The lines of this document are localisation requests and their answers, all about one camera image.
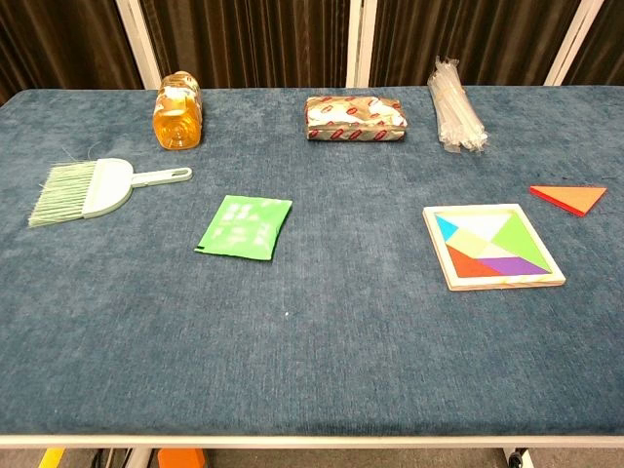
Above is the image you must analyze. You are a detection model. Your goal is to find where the orange liquid plastic bottle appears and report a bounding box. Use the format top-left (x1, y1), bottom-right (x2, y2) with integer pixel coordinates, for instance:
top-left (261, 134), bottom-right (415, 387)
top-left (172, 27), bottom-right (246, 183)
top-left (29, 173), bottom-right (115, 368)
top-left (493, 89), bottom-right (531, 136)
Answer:
top-left (152, 70), bottom-right (205, 151)

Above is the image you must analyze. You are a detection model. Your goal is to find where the gold red tissue pack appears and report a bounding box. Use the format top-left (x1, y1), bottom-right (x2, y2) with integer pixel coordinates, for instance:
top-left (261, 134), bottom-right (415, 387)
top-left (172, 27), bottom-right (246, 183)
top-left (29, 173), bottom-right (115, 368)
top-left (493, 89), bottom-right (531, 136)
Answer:
top-left (304, 95), bottom-right (410, 143)

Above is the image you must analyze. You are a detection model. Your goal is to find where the white slanted frame post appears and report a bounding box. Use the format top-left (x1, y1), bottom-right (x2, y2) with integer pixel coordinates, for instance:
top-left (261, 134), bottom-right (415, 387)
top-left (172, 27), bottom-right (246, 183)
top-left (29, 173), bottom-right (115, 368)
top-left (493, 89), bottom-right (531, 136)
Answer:
top-left (115, 0), bottom-right (163, 91)
top-left (543, 0), bottom-right (604, 88)

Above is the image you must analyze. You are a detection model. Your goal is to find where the white upright frame post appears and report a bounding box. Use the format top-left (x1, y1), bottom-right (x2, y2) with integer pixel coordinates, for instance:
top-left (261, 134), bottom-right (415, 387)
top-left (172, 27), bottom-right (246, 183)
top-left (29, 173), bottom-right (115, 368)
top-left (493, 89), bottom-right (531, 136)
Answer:
top-left (345, 0), bottom-right (378, 89)

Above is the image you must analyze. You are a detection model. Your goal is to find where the green triangle puzzle piece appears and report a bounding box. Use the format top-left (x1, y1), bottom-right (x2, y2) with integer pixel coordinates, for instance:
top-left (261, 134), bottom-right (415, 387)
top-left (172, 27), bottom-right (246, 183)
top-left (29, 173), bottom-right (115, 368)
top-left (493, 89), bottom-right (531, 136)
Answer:
top-left (489, 213), bottom-right (550, 268)

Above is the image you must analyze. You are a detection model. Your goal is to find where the cyan triangle puzzle piece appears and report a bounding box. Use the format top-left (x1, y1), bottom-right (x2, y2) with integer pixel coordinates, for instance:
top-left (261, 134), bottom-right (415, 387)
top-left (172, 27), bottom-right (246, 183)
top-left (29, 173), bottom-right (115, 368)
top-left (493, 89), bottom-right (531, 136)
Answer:
top-left (435, 214), bottom-right (461, 243)

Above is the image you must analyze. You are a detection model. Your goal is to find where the orange triangle tangram piece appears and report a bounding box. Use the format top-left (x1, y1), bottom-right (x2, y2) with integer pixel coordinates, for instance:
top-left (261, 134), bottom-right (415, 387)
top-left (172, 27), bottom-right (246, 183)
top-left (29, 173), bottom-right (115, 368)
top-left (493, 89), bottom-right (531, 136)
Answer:
top-left (529, 184), bottom-right (608, 218)

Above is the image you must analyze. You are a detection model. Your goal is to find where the yellow square puzzle piece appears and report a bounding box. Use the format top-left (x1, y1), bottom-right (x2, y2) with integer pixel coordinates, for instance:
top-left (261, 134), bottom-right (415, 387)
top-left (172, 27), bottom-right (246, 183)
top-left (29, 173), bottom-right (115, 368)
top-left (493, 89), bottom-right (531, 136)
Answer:
top-left (446, 227), bottom-right (494, 258)

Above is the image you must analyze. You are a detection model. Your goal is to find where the pale green hand brush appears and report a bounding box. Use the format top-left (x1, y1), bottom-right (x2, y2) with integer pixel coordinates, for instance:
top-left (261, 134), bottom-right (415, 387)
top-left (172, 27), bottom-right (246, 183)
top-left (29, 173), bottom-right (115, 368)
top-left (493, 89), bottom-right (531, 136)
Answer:
top-left (27, 157), bottom-right (194, 229)

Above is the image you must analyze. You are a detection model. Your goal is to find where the blue tablecloth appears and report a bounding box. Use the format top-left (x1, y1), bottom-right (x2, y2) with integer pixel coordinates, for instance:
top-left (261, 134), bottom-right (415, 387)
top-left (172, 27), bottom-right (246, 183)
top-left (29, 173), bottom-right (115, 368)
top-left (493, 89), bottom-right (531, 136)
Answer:
top-left (0, 86), bottom-right (624, 437)

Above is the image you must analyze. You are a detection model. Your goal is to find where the purple parallelogram puzzle piece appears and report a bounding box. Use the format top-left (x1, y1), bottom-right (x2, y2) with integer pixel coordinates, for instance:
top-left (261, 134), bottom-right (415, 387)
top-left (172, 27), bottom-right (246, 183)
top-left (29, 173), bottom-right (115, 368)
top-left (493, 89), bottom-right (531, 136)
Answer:
top-left (476, 255), bottom-right (552, 277)

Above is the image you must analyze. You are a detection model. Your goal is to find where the dark brown curtain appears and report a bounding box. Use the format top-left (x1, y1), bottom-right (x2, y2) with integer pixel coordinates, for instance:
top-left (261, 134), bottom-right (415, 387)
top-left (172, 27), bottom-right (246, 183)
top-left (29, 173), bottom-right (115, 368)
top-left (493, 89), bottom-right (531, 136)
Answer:
top-left (0, 0), bottom-right (624, 106)

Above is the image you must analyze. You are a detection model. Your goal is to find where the red triangle puzzle piece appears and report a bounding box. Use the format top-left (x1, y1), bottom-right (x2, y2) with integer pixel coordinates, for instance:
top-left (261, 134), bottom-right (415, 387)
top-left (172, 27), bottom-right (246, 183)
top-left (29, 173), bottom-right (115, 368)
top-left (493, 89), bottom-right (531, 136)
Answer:
top-left (447, 245), bottom-right (506, 280)

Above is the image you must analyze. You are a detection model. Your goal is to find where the bundle of wrapped straws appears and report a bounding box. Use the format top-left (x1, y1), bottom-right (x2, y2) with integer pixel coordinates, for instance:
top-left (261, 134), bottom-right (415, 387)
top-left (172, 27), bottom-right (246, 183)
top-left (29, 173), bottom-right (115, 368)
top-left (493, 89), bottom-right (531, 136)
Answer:
top-left (427, 56), bottom-right (490, 156)

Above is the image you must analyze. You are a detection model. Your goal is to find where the green sachet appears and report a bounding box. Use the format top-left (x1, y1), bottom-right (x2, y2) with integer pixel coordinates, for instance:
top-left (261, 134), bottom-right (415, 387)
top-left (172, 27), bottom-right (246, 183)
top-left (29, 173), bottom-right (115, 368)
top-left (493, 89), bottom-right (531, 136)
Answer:
top-left (193, 194), bottom-right (293, 263)

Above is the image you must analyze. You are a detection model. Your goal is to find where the orange box under table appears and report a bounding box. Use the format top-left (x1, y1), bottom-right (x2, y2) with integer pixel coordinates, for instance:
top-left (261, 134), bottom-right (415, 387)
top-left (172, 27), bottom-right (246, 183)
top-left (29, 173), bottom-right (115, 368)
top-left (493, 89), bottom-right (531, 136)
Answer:
top-left (156, 448), bottom-right (207, 468)

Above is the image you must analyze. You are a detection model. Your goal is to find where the wooden tangram tray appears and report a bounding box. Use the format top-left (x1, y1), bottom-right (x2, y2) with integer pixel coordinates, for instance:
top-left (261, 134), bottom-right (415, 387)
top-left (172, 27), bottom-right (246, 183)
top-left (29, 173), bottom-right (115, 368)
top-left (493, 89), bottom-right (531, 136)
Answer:
top-left (421, 203), bottom-right (567, 293)

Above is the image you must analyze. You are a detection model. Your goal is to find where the grey metal table edge rail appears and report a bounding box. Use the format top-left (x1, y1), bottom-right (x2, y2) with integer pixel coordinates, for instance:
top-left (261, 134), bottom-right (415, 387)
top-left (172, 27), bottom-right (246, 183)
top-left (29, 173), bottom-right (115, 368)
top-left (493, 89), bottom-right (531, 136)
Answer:
top-left (0, 432), bottom-right (624, 468)

